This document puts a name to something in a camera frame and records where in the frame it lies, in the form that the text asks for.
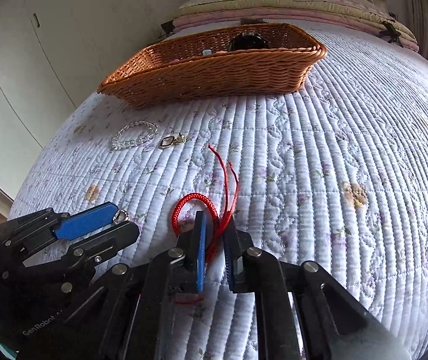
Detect small silver gold ring charm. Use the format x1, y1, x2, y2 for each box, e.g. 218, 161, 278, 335
159, 133, 186, 149

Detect black object on nightstand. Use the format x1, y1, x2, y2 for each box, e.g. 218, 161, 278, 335
160, 20, 176, 38

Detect black wrist watch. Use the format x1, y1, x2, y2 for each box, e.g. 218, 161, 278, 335
227, 33, 270, 52

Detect small black tripod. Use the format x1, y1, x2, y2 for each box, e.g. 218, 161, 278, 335
378, 21, 403, 47

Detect clear crystal bead bracelet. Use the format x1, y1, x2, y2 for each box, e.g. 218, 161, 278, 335
109, 120, 159, 152

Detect brown wicker basket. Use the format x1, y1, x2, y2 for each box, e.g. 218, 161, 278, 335
96, 23, 327, 109

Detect white built-in wardrobe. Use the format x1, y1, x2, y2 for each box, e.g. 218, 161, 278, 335
0, 0, 184, 198

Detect folded yellow pink quilts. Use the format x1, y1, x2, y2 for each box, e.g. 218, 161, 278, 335
173, 0, 419, 52

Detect brown hairbrush on bed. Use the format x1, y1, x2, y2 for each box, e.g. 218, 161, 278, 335
240, 18, 266, 25

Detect red braided cord bracelet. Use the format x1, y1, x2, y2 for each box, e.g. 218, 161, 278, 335
171, 144, 241, 307

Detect quilted white floral bedspread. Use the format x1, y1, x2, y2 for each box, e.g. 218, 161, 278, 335
10, 21, 428, 359

